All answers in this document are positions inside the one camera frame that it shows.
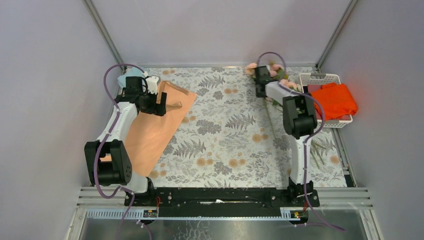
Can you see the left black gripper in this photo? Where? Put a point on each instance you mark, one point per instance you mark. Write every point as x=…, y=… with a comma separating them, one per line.
x=159, y=109

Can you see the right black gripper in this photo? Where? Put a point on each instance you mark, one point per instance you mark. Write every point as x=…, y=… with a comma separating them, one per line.
x=259, y=95

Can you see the pink fake flower bunch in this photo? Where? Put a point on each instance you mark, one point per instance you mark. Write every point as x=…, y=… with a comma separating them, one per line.
x=298, y=110

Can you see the tan wrapping paper sheet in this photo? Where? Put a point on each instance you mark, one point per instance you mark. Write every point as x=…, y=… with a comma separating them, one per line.
x=145, y=136

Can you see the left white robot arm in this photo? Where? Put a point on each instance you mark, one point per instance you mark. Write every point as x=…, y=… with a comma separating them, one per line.
x=108, y=162

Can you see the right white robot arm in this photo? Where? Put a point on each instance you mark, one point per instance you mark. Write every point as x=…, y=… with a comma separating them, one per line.
x=299, y=182

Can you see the white plastic basket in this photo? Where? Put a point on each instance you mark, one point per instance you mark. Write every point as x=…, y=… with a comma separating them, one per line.
x=314, y=81

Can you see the floral patterned table mat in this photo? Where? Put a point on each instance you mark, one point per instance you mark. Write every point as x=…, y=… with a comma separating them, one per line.
x=228, y=138

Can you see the orange folded cloth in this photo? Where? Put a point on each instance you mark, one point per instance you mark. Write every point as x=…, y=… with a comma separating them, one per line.
x=336, y=101

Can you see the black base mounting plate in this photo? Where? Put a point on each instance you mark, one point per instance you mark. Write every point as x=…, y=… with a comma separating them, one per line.
x=192, y=202

